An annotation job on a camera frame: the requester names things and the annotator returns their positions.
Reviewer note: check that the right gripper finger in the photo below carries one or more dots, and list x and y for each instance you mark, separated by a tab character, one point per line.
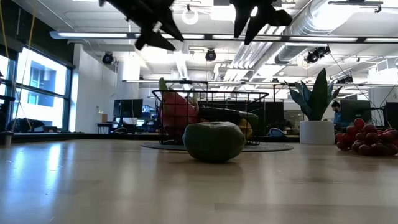
241	21
256	28

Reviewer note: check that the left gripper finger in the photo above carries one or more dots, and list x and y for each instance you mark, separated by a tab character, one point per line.
157	40
171	28

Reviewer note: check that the small pink dragon fruit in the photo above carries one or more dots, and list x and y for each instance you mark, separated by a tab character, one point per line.
175	115

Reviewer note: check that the dark purple eggplant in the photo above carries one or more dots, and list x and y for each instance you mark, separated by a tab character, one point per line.
217	115

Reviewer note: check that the yellow starfruit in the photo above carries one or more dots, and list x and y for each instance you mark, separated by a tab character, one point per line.
245	129

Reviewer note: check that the black studio spotlight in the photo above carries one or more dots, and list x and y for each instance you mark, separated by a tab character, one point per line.
210	55
108	58
317	55

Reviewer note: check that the long linear ceiling lamp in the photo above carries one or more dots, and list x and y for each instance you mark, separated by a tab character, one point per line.
93	35

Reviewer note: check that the black computer monitor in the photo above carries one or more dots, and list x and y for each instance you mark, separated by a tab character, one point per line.
356	110
128	108
391	114

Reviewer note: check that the office desk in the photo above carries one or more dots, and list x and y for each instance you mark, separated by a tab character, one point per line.
124	126

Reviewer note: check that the blue bag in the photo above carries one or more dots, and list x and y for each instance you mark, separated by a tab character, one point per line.
275	132

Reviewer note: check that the dark green avocado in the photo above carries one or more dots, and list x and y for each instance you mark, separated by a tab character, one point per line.
214	141

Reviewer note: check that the person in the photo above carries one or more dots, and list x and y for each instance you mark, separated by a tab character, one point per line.
336	113

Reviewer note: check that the grey round mat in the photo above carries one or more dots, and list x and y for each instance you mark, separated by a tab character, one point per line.
270	147

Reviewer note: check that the snake plant in white pot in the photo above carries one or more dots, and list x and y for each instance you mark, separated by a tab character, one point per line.
317	132

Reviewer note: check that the large office window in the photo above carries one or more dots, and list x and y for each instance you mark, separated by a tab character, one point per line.
43	93

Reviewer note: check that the red grape bunch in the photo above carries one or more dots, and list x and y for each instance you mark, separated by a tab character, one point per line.
367	140

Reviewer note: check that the dark bag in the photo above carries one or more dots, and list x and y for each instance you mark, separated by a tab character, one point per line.
23	125

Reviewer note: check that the silver ventilation duct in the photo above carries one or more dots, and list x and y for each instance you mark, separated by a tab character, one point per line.
298	34

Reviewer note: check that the black aluminium rig frame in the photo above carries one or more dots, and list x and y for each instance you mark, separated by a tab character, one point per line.
93	136

